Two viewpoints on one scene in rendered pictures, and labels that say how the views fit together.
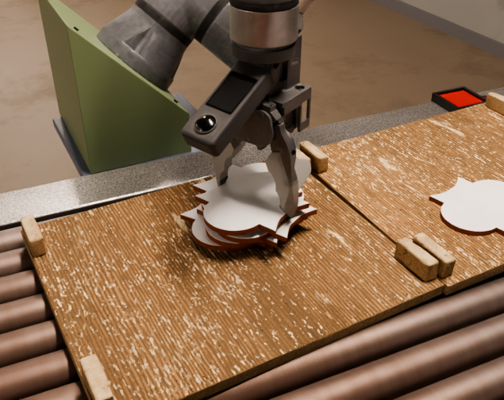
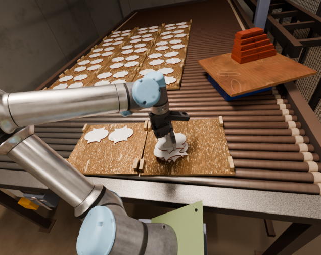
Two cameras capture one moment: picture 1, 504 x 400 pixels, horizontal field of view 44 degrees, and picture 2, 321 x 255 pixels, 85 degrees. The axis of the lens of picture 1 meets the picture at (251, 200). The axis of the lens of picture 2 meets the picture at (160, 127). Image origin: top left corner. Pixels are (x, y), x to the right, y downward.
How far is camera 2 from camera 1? 1.17 m
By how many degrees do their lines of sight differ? 94
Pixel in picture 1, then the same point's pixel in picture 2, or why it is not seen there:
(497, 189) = (112, 136)
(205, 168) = (165, 187)
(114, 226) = (205, 163)
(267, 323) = (185, 125)
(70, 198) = (216, 193)
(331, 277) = not seen: hidden behind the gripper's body
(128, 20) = (157, 237)
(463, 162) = (104, 150)
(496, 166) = (100, 145)
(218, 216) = (182, 138)
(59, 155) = not seen: outside the picture
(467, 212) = (126, 133)
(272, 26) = not seen: hidden behind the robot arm
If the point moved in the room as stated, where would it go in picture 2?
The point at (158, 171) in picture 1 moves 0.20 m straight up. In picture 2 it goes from (180, 194) to (175, 166)
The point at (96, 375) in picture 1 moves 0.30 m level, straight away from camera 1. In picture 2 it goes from (220, 119) to (220, 167)
